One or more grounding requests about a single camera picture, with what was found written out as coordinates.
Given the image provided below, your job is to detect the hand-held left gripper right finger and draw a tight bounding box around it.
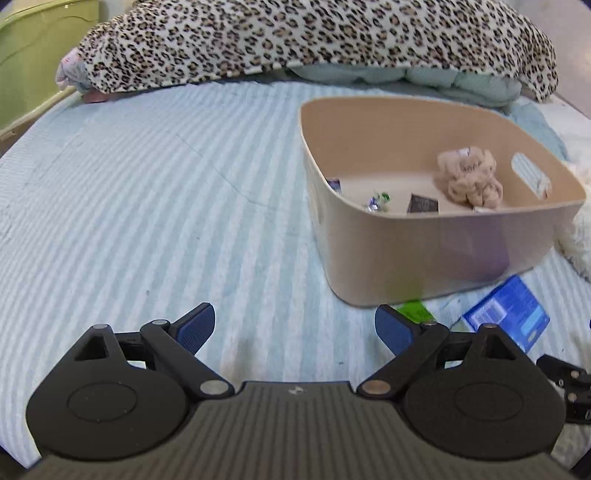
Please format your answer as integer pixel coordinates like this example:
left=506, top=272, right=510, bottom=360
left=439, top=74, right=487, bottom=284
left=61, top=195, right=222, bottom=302
left=357, top=304, right=518, bottom=400

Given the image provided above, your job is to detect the green packet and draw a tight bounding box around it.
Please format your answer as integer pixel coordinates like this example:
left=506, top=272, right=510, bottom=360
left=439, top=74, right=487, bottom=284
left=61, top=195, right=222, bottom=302
left=396, top=300, right=435, bottom=325

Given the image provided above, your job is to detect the silver candy wrapper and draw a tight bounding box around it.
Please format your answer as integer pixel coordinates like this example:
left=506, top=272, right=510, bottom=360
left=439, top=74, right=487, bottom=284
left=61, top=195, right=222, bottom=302
left=363, top=191, right=392, bottom=213

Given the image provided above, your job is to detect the light green quilt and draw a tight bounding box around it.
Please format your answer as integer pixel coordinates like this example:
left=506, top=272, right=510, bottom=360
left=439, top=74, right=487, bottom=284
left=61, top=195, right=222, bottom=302
left=287, top=64, right=570, bottom=160

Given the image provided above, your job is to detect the beige storage bin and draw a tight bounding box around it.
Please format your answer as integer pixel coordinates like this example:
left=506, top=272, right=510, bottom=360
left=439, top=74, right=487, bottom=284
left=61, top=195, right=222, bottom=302
left=299, top=97, right=587, bottom=308

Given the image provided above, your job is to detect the white fluffy cloth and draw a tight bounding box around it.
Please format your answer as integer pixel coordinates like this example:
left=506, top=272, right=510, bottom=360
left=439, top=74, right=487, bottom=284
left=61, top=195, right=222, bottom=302
left=558, top=159, right=591, bottom=281

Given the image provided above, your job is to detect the green headboard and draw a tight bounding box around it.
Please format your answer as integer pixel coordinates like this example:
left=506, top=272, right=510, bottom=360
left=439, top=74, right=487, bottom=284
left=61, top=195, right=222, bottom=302
left=0, top=0, right=101, bottom=140

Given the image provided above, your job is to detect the pink grey cloth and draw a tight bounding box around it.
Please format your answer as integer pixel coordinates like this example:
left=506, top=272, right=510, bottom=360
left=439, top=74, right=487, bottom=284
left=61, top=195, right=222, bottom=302
left=55, top=47, right=108, bottom=103

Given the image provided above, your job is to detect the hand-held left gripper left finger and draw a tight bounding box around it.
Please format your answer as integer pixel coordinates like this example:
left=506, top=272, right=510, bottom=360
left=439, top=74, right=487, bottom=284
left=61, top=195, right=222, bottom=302
left=75, top=303, right=235, bottom=400

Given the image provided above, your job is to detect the dark small packet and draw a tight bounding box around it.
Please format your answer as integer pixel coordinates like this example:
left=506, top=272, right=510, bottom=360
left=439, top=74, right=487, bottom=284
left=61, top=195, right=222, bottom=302
left=407, top=193, right=438, bottom=214

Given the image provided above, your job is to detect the beige plush toy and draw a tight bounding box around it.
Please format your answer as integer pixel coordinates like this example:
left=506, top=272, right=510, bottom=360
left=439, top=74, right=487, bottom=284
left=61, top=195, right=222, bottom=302
left=437, top=146, right=505, bottom=210

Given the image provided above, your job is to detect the leopard print blanket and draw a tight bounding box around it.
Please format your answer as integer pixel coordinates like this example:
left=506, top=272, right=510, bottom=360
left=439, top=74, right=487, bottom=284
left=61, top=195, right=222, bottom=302
left=76, top=0, right=559, bottom=103

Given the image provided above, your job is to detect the striped bed sheet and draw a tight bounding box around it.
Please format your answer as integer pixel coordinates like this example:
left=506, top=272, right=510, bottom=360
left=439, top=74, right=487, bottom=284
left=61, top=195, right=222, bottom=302
left=0, top=80, right=591, bottom=467

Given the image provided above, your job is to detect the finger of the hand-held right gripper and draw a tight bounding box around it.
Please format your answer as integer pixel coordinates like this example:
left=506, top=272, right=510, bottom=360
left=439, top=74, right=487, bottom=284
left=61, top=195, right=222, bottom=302
left=536, top=354, right=591, bottom=425

